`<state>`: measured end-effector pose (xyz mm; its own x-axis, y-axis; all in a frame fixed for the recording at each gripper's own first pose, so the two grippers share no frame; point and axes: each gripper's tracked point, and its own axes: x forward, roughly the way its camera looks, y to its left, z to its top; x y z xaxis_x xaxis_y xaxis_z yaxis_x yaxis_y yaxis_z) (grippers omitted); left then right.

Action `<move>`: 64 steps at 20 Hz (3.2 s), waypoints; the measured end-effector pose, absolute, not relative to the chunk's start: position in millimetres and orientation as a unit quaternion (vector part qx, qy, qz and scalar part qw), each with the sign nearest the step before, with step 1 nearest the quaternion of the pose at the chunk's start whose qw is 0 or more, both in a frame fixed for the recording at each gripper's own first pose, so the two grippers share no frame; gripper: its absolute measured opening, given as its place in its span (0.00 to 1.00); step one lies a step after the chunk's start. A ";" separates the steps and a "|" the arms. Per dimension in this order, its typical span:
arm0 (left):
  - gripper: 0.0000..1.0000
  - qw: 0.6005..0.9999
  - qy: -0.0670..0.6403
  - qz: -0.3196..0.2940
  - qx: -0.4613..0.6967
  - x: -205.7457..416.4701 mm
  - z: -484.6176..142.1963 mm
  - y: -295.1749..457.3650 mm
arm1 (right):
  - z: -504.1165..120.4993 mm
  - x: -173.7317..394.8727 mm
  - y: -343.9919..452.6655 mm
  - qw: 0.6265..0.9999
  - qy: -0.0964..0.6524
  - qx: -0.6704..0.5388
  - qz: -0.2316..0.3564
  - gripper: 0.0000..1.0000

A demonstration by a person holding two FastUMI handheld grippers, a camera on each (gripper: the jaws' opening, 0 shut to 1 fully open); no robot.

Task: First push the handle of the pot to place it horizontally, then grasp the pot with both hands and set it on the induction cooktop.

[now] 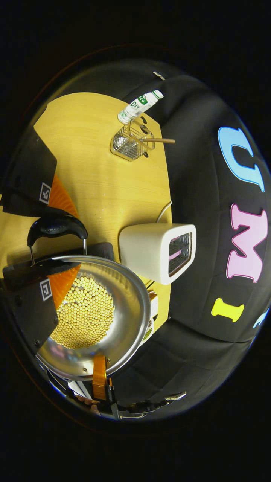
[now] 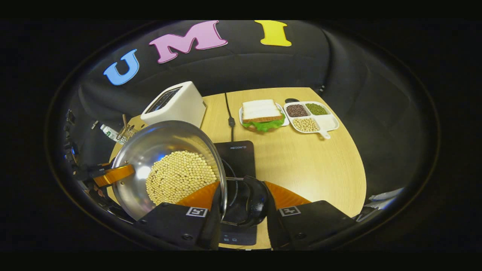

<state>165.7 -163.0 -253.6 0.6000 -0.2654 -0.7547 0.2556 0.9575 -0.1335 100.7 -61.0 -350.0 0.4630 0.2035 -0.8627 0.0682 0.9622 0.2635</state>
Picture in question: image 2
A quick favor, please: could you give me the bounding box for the white crumpled sheet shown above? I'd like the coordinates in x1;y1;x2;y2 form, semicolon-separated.
363;187;405;222

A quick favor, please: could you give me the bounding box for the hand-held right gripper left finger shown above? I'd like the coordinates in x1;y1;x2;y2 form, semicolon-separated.
135;181;223;251

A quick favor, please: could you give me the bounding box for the sandwich with lettuce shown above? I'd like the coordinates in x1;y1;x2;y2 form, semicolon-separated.
241;99;285;132

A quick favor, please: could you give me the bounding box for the pile of soybeans in pot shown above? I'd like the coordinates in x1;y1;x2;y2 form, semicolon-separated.
146;151;218;206

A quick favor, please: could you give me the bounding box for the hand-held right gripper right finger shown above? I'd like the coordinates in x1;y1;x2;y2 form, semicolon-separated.
264;181;357;251

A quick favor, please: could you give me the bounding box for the white drink bottle green label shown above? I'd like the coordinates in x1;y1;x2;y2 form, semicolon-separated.
100;124;120;143

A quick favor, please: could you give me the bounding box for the stainless steel pot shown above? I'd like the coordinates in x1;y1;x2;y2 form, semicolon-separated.
111;120;270;227

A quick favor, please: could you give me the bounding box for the black induction cooktop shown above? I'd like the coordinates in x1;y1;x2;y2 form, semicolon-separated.
213;140;258;246

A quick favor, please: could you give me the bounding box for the heap of red beans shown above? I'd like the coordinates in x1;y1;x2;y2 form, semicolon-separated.
286;104;308;118

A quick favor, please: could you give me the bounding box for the heap of green beans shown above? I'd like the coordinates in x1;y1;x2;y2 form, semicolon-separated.
305;103;329;116

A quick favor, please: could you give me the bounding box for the heap of soybeans in dish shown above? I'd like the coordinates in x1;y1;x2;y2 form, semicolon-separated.
293;117;320;132

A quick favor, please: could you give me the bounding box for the wire utensil basket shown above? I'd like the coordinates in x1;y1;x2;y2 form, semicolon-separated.
116;126;138;145

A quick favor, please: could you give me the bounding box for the black power cable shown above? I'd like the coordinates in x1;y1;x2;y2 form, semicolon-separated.
225;93;236;142

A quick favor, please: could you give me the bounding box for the white divided dish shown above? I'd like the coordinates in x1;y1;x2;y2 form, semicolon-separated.
283;101;340;140

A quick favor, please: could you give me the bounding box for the white toaster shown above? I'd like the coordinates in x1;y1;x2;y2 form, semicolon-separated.
140;81;207;128

